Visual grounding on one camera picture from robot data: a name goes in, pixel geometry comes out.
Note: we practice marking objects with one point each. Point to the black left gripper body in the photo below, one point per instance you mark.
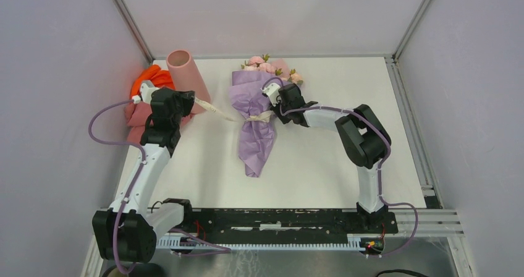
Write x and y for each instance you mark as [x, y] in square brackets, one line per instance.
[184, 104]

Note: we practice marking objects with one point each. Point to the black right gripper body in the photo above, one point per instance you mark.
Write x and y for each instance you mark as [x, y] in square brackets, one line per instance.
[282, 111]

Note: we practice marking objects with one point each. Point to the cream printed ribbon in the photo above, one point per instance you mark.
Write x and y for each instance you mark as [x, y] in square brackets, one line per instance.
[229, 115]

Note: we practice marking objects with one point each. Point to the purple paper flower bouquet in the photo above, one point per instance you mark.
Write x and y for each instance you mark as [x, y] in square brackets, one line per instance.
[257, 134]

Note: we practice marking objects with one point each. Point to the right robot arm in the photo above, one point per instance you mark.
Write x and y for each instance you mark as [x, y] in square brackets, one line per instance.
[364, 139]

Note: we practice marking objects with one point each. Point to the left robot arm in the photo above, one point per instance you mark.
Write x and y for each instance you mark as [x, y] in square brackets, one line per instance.
[126, 231]

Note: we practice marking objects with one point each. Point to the pink cylindrical vase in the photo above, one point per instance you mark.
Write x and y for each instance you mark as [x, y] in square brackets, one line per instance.
[185, 74]

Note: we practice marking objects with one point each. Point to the pink cloth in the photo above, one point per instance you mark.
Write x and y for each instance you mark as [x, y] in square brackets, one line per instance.
[136, 116]

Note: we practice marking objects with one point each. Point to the orange cloth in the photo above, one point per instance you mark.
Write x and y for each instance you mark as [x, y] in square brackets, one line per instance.
[158, 77]

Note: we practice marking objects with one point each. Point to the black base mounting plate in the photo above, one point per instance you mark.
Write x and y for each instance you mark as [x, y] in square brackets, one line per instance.
[279, 236]

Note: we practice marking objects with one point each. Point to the black round object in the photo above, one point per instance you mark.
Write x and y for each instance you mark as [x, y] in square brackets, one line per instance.
[141, 270]

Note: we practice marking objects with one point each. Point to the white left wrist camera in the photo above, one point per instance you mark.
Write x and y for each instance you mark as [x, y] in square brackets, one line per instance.
[146, 91]

